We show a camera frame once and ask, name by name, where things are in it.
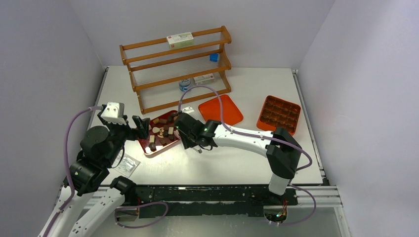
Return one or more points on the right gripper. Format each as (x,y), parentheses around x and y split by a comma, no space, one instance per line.
(187,143)

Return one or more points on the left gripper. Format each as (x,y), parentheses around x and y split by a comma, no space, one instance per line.
(142,125)

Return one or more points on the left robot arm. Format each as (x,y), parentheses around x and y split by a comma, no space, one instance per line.
(100,148)

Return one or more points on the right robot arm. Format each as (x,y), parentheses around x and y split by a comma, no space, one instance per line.
(279,147)

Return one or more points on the dark round chocolate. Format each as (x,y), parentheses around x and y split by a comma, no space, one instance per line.
(152,147)

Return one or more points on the dark red tray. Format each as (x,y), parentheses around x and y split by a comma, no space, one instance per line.
(162,140)

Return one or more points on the orange box lid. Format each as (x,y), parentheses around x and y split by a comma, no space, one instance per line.
(211,110)

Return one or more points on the clear plastic bag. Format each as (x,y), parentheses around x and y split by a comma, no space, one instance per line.
(125,165)

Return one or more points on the blue lidded jar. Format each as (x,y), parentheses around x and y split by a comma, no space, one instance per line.
(184,84)

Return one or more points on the wooden three-tier shelf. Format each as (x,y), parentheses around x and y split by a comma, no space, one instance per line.
(155,70)

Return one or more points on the white red small box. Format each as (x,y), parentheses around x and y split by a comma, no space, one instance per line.
(204,79)

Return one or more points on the blue cube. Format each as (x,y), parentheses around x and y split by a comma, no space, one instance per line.
(214,57)

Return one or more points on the orange compartment box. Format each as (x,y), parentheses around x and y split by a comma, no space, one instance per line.
(277,112)

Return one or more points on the white green box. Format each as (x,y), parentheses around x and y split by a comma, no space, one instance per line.
(180,40)

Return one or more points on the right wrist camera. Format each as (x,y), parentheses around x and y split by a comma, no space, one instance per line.
(187,110)

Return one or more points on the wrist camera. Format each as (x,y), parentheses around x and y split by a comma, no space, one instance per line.
(113,112)
(187,110)

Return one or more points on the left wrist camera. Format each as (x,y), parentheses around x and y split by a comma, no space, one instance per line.
(113,112)

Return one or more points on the black base frame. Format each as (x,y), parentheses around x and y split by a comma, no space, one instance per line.
(156,200)

